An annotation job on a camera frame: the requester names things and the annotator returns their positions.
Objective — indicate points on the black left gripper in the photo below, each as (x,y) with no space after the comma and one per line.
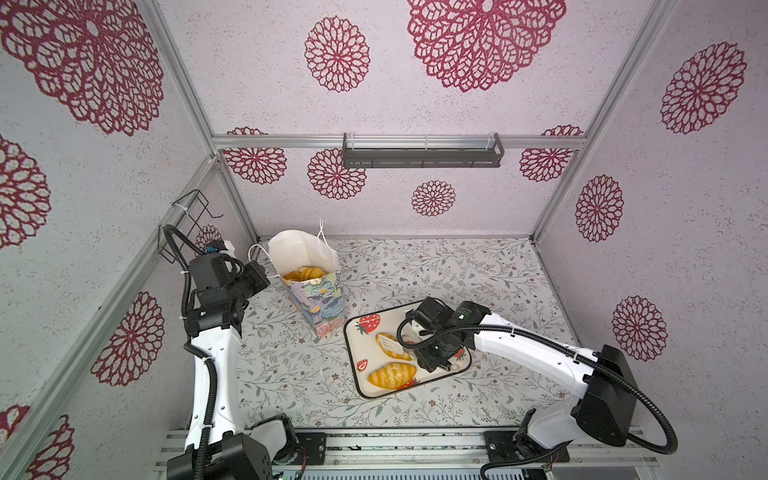
(255,273)

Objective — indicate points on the white strawberry tray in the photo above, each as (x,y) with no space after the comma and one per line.
(372,343)

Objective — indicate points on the cream slotted tongs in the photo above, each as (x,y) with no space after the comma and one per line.
(393,343)

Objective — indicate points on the floral paper bag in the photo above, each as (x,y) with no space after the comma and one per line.
(321,302)

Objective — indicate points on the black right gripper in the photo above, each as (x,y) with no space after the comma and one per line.
(423,358)

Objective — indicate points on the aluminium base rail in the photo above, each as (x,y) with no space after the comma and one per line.
(452,453)

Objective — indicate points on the large oval striped loaf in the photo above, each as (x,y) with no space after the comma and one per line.
(393,376)

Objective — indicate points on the black wire basket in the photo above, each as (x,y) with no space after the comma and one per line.
(196,221)

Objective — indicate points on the striped roll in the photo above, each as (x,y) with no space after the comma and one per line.
(393,348)

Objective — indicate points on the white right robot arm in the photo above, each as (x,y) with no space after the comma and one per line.
(604,401)

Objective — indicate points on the round yellow bun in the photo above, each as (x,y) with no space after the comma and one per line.
(304,274)

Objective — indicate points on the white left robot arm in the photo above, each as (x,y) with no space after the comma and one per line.
(217,289)

